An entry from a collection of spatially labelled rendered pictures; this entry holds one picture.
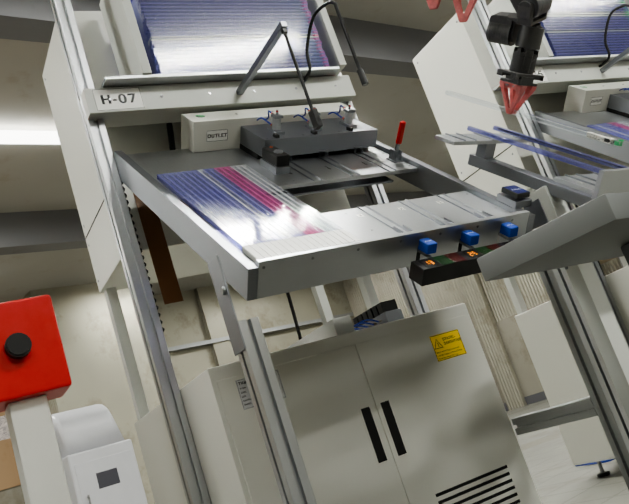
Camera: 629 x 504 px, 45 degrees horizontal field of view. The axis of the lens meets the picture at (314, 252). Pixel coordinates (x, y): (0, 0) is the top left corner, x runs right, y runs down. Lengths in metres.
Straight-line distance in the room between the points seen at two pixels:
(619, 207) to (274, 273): 0.58
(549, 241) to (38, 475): 0.85
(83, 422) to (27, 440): 6.77
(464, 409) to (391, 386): 0.20
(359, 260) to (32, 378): 0.61
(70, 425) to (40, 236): 1.87
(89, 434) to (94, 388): 2.12
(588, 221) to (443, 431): 0.81
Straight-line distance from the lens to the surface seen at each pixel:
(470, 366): 1.89
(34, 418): 1.32
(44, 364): 1.32
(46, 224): 7.77
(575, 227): 1.14
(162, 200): 1.65
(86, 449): 7.94
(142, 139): 2.12
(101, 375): 10.17
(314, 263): 1.38
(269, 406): 1.28
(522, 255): 1.19
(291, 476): 1.28
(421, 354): 1.82
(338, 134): 1.99
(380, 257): 1.47
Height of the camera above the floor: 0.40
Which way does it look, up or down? 14 degrees up
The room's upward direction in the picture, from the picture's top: 19 degrees counter-clockwise
